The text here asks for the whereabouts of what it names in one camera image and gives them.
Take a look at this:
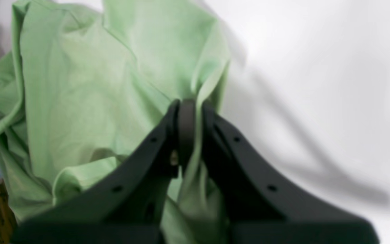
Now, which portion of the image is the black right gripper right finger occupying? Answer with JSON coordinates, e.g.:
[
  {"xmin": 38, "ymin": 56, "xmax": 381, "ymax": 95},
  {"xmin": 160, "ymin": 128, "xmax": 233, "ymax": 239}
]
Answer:
[{"xmin": 202, "ymin": 102, "xmax": 380, "ymax": 244}]

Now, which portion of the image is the green polo t-shirt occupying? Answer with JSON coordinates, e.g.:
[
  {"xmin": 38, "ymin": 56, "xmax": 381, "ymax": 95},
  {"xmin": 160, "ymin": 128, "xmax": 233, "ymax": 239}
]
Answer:
[{"xmin": 0, "ymin": 0, "xmax": 231, "ymax": 244}]

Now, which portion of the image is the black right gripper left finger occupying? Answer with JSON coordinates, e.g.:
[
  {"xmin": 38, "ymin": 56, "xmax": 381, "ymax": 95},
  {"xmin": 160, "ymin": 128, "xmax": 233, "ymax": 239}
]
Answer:
[{"xmin": 12, "ymin": 100, "xmax": 195, "ymax": 244}]

